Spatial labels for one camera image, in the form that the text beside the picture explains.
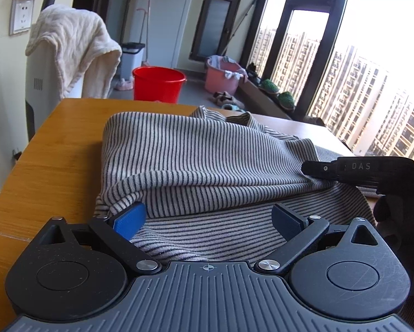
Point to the green potted plant far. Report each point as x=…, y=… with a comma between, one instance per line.
x=269, y=87

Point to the pink laundry basket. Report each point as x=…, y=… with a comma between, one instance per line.
x=223, y=74

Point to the grey striped knit garment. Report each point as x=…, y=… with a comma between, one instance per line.
x=209, y=182

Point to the green potted plant near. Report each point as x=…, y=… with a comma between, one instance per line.
x=286, y=101

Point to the white floor washer vacuum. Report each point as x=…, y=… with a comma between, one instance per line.
x=41, y=88

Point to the white pedal trash bin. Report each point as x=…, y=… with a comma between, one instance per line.
x=131, y=58

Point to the cream towel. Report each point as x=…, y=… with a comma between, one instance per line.
x=82, y=49

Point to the wall power socket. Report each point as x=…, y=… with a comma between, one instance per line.
x=21, y=16

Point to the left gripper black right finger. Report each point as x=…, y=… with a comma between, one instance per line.
x=302, y=237

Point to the red plastic bucket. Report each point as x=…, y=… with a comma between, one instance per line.
x=157, y=84

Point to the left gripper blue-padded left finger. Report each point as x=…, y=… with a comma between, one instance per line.
x=117, y=231

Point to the broom with red handle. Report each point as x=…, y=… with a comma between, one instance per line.
x=144, y=33

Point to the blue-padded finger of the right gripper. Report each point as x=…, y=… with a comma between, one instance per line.
x=320, y=170

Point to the green potted plant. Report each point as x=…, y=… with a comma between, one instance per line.
x=269, y=87
x=286, y=101

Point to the slippers on floor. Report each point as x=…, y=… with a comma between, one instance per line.
x=226, y=101

